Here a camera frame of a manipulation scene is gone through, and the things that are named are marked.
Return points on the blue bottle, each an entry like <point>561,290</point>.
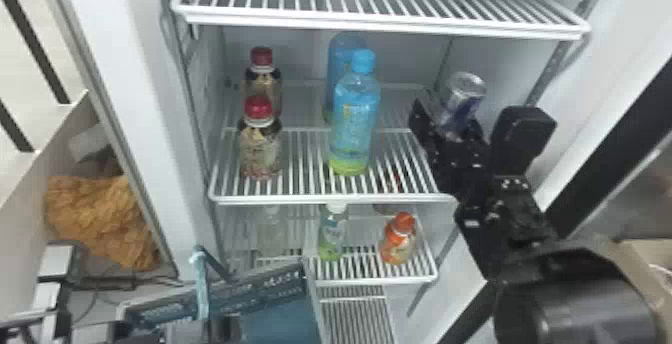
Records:
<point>338,62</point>
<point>354,120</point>

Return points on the white fridge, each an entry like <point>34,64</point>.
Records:
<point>136,104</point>

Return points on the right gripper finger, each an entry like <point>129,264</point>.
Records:
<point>423,117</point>
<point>478,128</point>

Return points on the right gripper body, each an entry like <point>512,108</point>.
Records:
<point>459,159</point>

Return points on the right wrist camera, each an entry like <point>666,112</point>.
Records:
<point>522,136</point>

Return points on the blue can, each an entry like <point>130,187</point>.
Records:
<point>461,99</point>

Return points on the red capped brown bottle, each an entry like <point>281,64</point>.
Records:
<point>260,146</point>
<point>262,86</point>

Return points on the orange bottle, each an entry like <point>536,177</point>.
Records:
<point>398,241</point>

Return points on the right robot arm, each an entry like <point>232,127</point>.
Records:
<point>525,241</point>

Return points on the green white bottle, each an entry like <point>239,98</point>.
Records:
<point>332,233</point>

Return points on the clear bottle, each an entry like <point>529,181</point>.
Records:
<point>271,233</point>

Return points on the fridge door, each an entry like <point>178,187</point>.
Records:
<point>604,163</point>

